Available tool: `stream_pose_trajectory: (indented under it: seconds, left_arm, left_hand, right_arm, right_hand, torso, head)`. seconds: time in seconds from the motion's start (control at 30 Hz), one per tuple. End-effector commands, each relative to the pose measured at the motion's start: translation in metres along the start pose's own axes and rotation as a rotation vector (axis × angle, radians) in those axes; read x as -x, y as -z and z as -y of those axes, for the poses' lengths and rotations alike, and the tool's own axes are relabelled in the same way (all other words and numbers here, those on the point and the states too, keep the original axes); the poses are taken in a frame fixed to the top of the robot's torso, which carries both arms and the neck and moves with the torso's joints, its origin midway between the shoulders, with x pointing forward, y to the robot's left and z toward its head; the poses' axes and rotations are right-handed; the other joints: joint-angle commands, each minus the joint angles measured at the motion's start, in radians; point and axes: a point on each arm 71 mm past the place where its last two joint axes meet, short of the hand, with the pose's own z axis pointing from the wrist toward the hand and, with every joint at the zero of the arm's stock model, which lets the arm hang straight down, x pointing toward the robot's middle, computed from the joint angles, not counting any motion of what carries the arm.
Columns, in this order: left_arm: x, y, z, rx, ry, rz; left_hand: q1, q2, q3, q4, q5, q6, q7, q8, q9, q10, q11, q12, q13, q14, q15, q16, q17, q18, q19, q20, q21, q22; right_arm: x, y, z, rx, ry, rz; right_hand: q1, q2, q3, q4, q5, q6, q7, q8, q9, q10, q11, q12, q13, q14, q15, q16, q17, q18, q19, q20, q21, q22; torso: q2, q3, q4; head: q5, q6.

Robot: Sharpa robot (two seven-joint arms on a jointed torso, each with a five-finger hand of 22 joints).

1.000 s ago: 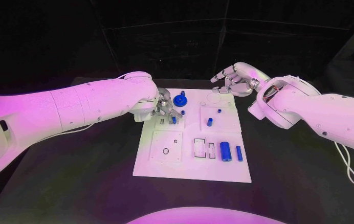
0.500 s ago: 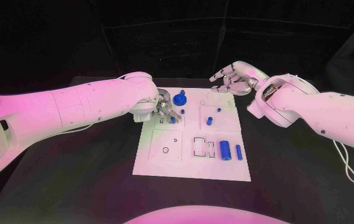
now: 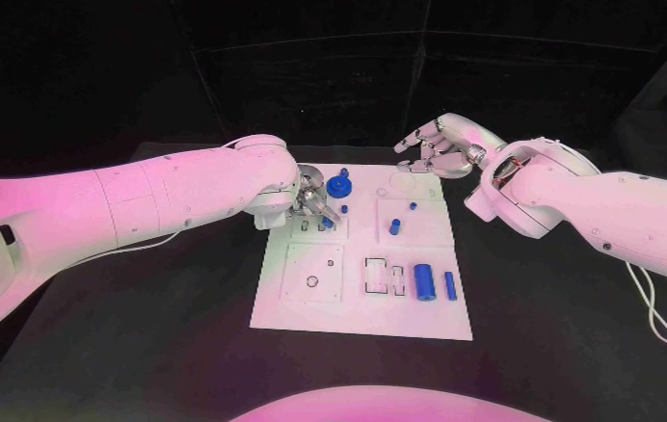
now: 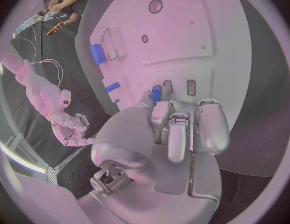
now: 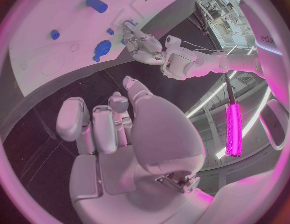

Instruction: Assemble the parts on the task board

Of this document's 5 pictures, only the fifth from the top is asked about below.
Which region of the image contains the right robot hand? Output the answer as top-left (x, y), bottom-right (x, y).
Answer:
top-left (56, 75), bottom-right (216, 224)

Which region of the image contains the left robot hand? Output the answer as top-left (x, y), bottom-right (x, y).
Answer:
top-left (123, 21), bottom-right (165, 66)

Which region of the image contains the blue gear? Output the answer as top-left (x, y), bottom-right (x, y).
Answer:
top-left (93, 40), bottom-right (113, 58)

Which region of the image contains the white task board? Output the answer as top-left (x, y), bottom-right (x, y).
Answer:
top-left (8, 0), bottom-right (180, 98)

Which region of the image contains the long blue cylinder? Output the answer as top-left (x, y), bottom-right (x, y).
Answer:
top-left (86, 0), bottom-right (109, 13)

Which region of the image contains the glowing light bar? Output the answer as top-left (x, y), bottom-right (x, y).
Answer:
top-left (225, 101), bottom-right (244, 157)

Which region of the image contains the workshop equipment rack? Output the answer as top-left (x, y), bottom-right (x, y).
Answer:
top-left (197, 0), bottom-right (254, 51)

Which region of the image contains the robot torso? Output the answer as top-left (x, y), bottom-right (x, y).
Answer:
top-left (236, 2), bottom-right (290, 105)

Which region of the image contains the white cable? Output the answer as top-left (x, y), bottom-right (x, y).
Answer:
top-left (179, 40), bottom-right (221, 52)

